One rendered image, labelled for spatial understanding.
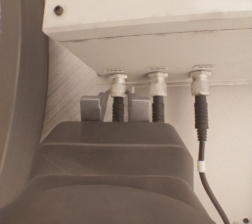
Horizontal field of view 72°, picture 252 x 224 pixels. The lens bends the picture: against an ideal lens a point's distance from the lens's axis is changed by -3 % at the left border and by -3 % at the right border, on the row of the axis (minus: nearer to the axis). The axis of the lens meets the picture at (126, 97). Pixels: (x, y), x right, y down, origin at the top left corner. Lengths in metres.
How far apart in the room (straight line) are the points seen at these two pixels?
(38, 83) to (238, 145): 0.22
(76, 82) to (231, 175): 0.19
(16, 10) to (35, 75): 0.07
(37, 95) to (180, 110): 0.16
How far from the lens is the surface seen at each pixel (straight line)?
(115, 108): 0.16
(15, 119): 0.20
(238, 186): 0.22
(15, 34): 0.22
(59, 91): 0.23
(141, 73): 0.16
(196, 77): 0.16
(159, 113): 0.15
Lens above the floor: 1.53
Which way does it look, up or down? 2 degrees down
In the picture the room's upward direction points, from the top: 47 degrees clockwise
